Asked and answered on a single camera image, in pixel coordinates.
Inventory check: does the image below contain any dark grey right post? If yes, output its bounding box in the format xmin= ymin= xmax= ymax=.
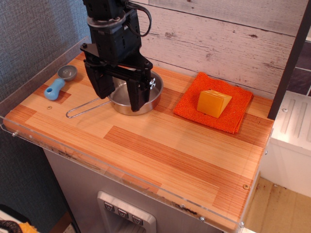
xmin=267 ymin=0 xmax=311 ymax=120

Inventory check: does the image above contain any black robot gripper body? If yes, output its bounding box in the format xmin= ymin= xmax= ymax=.
xmin=81 ymin=11 xmax=153 ymax=87

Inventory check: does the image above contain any stainless steel pot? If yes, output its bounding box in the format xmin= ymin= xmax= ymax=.
xmin=66 ymin=71 xmax=163 ymax=118

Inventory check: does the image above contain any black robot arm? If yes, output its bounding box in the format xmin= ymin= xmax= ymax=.
xmin=81 ymin=0 xmax=153 ymax=112

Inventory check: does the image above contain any grey toy fridge cabinet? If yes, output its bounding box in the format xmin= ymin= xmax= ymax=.
xmin=44 ymin=150 xmax=219 ymax=233

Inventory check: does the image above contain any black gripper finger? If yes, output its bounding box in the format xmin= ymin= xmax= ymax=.
xmin=85 ymin=62 xmax=115 ymax=99
xmin=127 ymin=79 xmax=150 ymax=112

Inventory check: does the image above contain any silver dispenser panel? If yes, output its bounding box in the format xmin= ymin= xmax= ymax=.
xmin=97 ymin=191 xmax=157 ymax=233

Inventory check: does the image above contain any orange knitted cloth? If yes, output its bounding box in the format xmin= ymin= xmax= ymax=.
xmin=173 ymin=72 xmax=254 ymax=134

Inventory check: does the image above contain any yellow cheese wedge toy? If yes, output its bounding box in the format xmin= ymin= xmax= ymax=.
xmin=197 ymin=90 xmax=232 ymax=118

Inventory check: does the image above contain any blue handled grey spoon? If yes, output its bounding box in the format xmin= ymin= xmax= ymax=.
xmin=44 ymin=65 xmax=78 ymax=100

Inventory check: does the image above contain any white cabinet on right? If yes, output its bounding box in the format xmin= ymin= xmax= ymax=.
xmin=259 ymin=91 xmax=311 ymax=197

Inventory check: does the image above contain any yellow black object bottom left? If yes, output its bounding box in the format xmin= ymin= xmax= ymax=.
xmin=0 ymin=220 xmax=38 ymax=233

